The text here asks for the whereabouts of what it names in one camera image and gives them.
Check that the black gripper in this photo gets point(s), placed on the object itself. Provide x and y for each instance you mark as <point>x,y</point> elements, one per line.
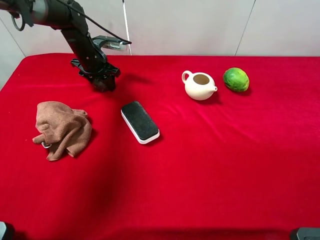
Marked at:
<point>92,63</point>

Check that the dark purple round fruit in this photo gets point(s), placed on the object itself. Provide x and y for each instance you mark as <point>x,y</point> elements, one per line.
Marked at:
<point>100,84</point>

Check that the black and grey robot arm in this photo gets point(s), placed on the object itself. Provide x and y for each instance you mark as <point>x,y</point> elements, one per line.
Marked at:
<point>69,18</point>

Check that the crumpled brown cloth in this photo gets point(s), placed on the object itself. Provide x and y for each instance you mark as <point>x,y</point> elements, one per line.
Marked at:
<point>61,129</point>

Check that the black and white eraser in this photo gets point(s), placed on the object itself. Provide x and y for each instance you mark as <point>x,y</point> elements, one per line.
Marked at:
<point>140,123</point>

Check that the white vertical pole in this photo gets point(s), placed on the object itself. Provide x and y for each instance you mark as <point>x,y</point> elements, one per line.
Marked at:
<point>126,26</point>

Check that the cream ceramic teapot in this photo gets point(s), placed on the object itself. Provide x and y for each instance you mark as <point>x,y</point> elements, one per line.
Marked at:
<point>199,86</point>

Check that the green mango fruit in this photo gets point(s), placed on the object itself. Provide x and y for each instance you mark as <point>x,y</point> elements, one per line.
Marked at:
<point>236,79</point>

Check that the red tablecloth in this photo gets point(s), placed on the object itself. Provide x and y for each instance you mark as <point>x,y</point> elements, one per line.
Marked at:
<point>238,165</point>

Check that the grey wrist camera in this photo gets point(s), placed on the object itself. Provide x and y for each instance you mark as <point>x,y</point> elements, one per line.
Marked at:
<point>111,43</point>

